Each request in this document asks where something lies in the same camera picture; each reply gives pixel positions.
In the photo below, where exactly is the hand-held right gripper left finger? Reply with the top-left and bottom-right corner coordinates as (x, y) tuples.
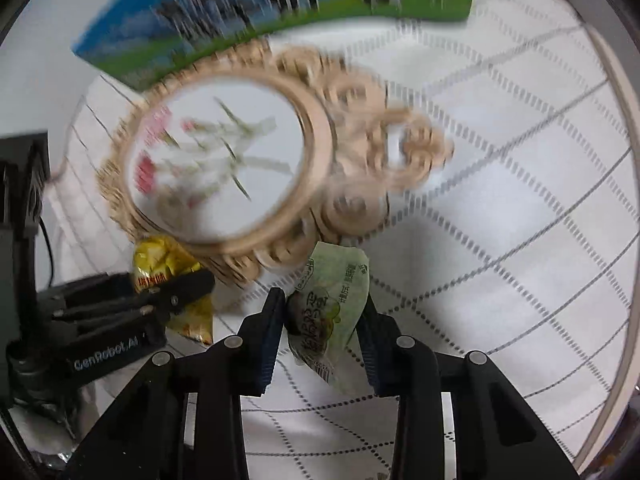
(64, 286), (287, 480)

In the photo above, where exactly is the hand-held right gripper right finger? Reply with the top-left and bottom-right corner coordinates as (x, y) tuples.
(356, 294), (577, 480)

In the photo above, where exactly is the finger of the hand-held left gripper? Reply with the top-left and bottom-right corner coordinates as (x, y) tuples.
(35, 267), (217, 328)

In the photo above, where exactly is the yellow snack packet red label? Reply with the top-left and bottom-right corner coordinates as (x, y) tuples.
(132, 236), (216, 346)

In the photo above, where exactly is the green snack packet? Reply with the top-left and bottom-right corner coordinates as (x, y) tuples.
(286, 241), (372, 394)

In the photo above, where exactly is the cardboard box with blue print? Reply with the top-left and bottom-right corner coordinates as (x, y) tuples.
(72, 0), (479, 93)

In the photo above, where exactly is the white checked blanket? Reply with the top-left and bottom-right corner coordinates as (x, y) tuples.
(35, 7), (640, 480)

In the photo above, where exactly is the black cable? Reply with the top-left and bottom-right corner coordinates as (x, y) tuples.
(37, 219), (57, 288)

